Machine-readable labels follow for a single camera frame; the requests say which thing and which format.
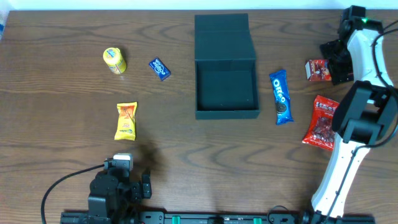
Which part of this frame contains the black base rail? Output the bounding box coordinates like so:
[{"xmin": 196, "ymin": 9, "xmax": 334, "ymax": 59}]
[{"xmin": 60, "ymin": 212, "xmax": 376, "ymax": 224}]

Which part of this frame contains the dark green open box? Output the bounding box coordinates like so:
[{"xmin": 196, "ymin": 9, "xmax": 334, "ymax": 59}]
[{"xmin": 195, "ymin": 14, "xmax": 260, "ymax": 119}]

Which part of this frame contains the blue oreo cookie pack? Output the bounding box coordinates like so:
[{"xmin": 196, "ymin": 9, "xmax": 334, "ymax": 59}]
[{"xmin": 269, "ymin": 70, "xmax": 294, "ymax": 125}]

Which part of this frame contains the blue eclipse mint box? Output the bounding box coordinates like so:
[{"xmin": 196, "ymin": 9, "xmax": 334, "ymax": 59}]
[{"xmin": 149, "ymin": 57, "xmax": 171, "ymax": 81}]

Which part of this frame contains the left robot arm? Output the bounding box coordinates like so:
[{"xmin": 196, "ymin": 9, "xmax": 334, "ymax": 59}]
[{"xmin": 86, "ymin": 168, "xmax": 152, "ymax": 224}]

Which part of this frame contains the red hacks sweets bag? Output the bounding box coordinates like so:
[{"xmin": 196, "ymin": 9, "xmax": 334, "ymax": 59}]
[{"xmin": 302, "ymin": 95, "xmax": 339, "ymax": 151}]

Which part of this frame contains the yellow peanut butter snack packet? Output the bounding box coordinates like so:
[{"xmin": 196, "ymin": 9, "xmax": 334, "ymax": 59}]
[{"xmin": 114, "ymin": 102, "xmax": 137, "ymax": 141}]

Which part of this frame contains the left black cable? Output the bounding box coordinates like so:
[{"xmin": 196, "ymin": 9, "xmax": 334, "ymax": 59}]
[{"xmin": 40, "ymin": 164, "xmax": 105, "ymax": 224}]

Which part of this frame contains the red hello panda box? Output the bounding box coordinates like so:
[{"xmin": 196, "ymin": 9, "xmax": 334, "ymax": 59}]
[{"xmin": 305, "ymin": 59, "xmax": 331, "ymax": 82}]

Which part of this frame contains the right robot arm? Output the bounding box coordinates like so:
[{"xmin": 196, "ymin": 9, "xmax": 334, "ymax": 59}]
[{"xmin": 309, "ymin": 6, "xmax": 397, "ymax": 223}]

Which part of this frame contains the yellow round candy container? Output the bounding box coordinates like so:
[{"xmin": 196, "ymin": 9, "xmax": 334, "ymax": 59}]
[{"xmin": 103, "ymin": 47, "xmax": 127, "ymax": 74}]

